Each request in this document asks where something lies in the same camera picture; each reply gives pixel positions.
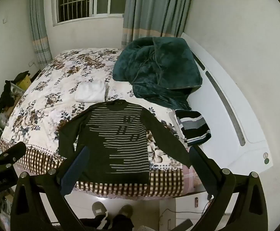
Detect black grey striped folded garment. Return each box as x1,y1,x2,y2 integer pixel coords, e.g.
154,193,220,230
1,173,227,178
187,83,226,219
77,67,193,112
175,109,212,147

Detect white folded cloth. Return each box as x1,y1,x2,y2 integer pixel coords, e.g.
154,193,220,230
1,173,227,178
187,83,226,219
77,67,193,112
74,80,110,103

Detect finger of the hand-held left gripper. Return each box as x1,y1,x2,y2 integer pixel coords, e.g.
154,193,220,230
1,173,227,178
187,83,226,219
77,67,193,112
0,141,27,182

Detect black cable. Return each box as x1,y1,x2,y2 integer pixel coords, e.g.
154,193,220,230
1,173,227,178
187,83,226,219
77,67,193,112
159,192,214,219

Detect person's black pants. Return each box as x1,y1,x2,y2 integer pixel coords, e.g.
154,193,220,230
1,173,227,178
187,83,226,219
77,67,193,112
78,215,134,231

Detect wide grey-blue curtain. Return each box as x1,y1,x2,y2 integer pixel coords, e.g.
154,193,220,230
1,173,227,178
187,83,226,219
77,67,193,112
122,0,196,49

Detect person's right grey shoe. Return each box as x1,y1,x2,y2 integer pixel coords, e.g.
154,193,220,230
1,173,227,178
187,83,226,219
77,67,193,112
118,204,134,219

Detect yellow box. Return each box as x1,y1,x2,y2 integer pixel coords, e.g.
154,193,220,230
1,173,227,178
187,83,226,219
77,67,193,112
16,73,32,92

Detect floral fleece bed blanket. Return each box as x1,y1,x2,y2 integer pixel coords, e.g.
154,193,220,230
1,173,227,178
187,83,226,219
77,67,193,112
0,48,191,198

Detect dark green striped sweater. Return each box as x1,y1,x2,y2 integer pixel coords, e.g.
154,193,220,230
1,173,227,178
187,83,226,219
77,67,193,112
58,99,193,184

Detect black clothes pile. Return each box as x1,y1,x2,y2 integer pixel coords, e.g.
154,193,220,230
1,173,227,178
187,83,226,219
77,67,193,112
0,71,30,113

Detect white bed headboard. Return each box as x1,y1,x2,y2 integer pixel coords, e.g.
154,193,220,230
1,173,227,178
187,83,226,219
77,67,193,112
180,32,274,171

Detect narrow grey-blue curtain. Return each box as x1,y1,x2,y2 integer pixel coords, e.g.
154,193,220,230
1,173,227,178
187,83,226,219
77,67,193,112
29,0,52,70

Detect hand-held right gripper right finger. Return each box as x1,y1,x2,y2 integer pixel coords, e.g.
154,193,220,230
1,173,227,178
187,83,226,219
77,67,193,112
189,146,269,231

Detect teal fleece blanket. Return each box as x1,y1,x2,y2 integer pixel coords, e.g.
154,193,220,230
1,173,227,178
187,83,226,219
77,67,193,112
113,37,202,110

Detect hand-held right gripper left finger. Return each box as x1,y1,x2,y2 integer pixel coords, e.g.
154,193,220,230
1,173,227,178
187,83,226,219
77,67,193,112
10,146,91,231

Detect pink checked mattress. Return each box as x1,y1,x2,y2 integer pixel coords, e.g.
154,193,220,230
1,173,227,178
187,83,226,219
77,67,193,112
182,165,209,194

